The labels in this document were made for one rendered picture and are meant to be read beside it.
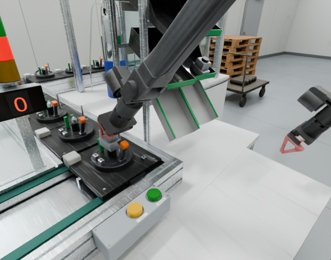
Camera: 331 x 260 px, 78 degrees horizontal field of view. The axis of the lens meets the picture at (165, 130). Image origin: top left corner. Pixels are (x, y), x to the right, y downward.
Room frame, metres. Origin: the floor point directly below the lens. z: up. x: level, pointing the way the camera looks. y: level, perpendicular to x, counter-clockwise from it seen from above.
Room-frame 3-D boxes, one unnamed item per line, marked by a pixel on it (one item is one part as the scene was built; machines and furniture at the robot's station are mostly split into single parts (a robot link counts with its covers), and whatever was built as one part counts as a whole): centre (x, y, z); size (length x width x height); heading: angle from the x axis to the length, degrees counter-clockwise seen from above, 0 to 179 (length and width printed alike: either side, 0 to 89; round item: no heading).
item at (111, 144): (0.57, 0.19, 1.06); 0.08 x 0.04 x 0.07; 48
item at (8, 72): (0.50, 0.39, 1.29); 0.05 x 0.05 x 0.05
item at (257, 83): (3.95, -1.48, 0.46); 1.18 x 0.68 x 0.93; 137
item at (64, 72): (1.85, 0.83, 1.01); 0.24 x 0.24 x 0.13; 48
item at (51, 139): (0.74, 0.37, 1.01); 0.24 x 0.24 x 0.13; 48
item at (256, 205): (0.52, -0.06, 0.84); 0.90 x 0.70 x 0.03; 131
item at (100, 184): (0.57, 0.18, 0.96); 0.24 x 0.24 x 0.02; 48
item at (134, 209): (0.36, 0.08, 0.96); 0.04 x 0.04 x 0.02
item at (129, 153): (0.57, 0.18, 0.98); 0.14 x 0.14 x 0.02
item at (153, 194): (0.41, 0.03, 0.96); 0.04 x 0.04 x 0.02
